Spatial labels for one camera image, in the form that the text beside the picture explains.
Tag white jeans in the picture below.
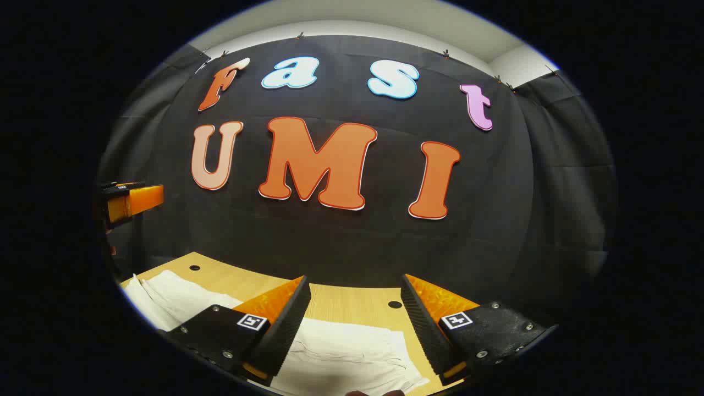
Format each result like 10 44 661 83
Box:
122 269 431 396

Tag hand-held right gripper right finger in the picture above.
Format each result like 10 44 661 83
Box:
400 273 559 387

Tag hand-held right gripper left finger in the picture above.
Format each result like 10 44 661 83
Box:
168 275 312 387

